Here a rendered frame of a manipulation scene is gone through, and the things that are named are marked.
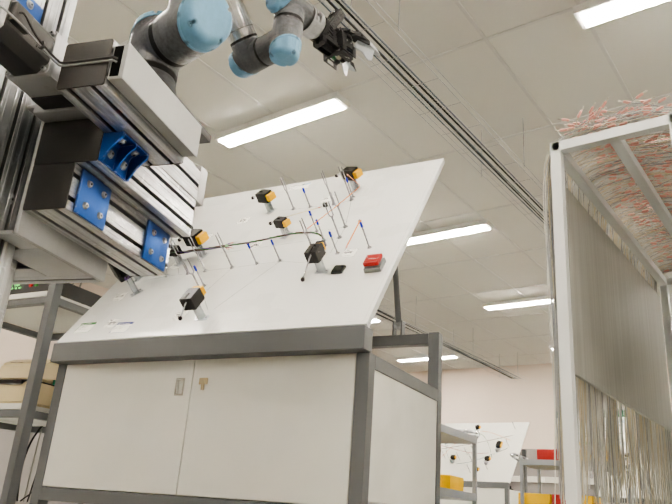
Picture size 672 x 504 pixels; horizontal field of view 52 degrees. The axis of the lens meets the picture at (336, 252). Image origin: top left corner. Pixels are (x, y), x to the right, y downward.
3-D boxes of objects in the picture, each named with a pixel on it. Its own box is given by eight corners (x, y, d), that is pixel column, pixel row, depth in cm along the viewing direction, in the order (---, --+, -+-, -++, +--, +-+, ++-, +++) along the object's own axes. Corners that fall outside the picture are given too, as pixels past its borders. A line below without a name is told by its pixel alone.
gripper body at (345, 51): (337, 72, 188) (306, 49, 180) (336, 48, 192) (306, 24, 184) (358, 59, 184) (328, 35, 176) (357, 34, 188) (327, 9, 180)
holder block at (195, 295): (182, 337, 214) (168, 311, 210) (200, 312, 224) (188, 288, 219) (194, 336, 212) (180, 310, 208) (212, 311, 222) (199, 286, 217)
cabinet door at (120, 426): (174, 494, 200) (194, 359, 213) (41, 485, 224) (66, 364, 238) (179, 495, 201) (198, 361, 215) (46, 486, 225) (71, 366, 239)
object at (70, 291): (47, 292, 251) (51, 274, 254) (-18, 299, 267) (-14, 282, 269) (112, 316, 278) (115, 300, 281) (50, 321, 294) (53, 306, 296)
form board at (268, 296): (58, 346, 241) (56, 342, 240) (199, 202, 320) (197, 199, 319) (368, 328, 188) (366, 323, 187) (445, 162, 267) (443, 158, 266)
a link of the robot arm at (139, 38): (157, 96, 161) (166, 48, 166) (193, 76, 153) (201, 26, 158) (112, 71, 153) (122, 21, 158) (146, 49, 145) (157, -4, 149)
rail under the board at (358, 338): (363, 348, 184) (365, 324, 186) (49, 361, 236) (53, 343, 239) (372, 352, 189) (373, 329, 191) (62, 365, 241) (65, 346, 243)
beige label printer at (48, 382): (25, 405, 239) (38, 349, 246) (-19, 404, 248) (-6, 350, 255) (86, 418, 265) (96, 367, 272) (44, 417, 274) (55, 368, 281)
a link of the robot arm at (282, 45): (275, 77, 175) (279, 41, 179) (306, 61, 168) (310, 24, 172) (251, 61, 170) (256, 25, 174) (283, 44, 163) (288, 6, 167)
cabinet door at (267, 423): (345, 506, 175) (354, 352, 188) (174, 494, 199) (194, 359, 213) (349, 507, 177) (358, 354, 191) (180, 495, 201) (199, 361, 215)
